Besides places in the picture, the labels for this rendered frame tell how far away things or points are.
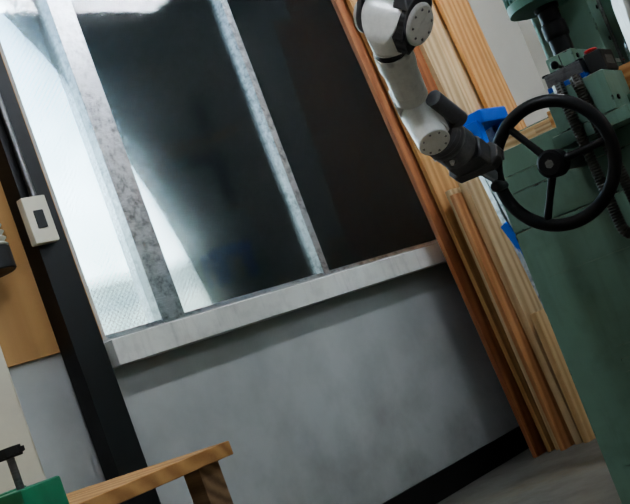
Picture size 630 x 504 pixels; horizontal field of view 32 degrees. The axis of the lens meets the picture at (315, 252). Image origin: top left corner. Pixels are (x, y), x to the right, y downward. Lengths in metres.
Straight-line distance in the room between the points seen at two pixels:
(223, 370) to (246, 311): 0.20
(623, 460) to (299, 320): 1.34
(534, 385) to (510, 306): 0.29
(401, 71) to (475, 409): 2.28
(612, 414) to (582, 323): 0.22
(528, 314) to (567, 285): 1.41
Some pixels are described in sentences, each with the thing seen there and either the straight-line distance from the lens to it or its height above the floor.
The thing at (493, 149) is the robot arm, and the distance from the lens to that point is 2.25.
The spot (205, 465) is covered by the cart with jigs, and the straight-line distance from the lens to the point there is 1.80.
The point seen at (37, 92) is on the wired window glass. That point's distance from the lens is 3.35.
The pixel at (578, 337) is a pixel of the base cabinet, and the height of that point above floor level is 0.44.
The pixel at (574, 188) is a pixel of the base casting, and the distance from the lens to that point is 2.51.
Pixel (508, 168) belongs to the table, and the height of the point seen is 0.86.
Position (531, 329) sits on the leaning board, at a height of 0.43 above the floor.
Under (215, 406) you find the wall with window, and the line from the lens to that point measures 3.24.
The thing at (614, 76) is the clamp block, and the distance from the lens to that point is 2.44.
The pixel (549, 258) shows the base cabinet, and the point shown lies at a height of 0.63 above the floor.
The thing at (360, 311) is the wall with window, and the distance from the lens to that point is 3.77.
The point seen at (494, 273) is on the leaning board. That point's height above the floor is 0.66.
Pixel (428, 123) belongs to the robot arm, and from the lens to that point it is 2.10.
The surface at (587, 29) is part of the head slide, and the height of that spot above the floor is 1.12.
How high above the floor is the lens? 0.60
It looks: 5 degrees up
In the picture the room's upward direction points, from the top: 21 degrees counter-clockwise
